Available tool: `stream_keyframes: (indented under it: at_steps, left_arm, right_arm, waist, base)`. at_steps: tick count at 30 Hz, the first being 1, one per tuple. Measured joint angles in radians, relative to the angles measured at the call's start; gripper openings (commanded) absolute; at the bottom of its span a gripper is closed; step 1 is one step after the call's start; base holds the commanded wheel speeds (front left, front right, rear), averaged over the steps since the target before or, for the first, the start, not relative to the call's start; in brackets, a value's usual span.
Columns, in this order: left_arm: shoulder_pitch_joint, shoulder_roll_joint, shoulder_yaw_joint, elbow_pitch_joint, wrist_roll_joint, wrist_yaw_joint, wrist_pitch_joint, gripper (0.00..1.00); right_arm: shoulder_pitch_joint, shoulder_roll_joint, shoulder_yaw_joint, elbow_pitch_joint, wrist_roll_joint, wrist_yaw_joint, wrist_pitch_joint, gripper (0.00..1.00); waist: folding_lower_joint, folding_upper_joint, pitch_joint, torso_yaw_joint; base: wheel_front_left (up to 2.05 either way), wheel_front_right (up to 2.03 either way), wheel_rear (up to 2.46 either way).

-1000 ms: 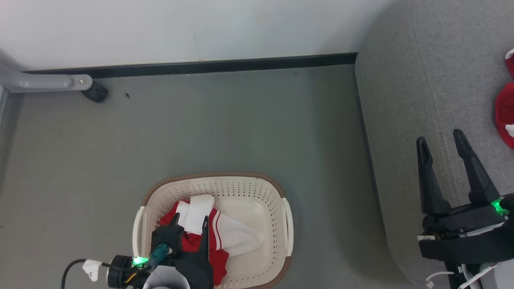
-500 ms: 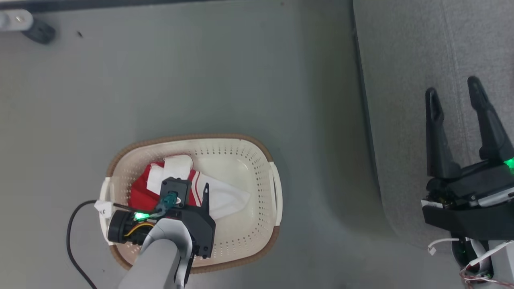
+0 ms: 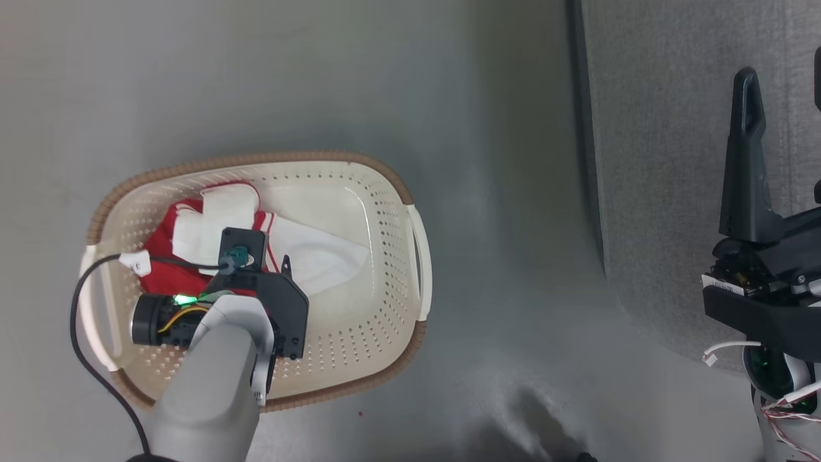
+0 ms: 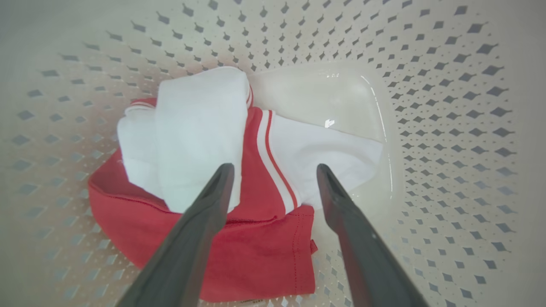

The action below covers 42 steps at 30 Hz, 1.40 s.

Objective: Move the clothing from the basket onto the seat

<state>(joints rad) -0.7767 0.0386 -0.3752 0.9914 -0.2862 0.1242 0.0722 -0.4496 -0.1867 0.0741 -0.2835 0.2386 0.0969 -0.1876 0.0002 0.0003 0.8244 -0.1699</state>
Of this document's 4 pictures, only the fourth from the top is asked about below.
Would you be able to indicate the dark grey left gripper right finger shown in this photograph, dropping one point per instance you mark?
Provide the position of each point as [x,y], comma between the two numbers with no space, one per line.
[362,251]

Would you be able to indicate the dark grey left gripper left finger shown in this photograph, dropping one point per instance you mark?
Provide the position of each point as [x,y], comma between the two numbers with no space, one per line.
[183,251]

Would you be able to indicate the red and white garment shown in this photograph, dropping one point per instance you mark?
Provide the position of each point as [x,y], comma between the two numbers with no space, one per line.
[256,251]

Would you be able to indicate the cream perforated laundry basket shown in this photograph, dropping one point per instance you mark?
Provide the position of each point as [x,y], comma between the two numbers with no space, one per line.
[448,128]

